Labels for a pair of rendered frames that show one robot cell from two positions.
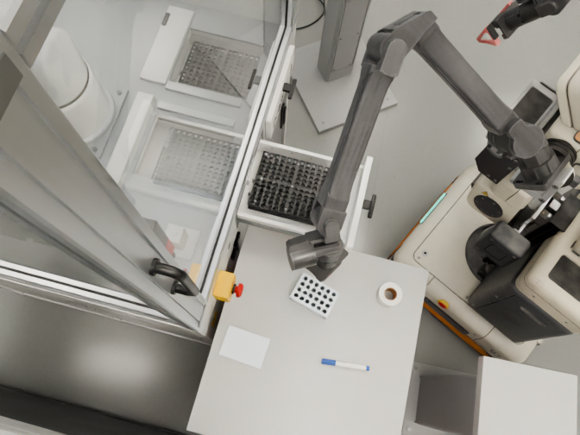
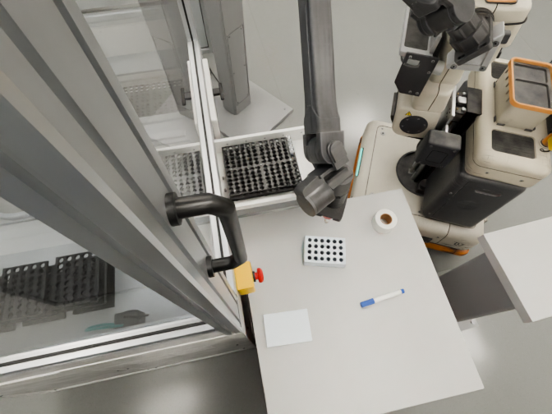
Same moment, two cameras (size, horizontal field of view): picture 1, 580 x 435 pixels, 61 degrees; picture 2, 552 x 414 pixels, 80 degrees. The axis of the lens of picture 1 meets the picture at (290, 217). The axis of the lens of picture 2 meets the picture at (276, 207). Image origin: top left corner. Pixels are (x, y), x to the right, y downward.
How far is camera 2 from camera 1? 0.50 m
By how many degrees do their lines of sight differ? 10
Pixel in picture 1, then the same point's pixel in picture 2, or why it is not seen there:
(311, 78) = (223, 117)
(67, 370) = not seen: outside the picture
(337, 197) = (328, 116)
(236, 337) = (276, 323)
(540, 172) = (479, 35)
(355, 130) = (317, 37)
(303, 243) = (314, 181)
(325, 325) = (347, 273)
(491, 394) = (508, 261)
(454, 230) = (384, 169)
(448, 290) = not seen: hidden behind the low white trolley
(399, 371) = (428, 280)
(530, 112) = not seen: hidden behind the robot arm
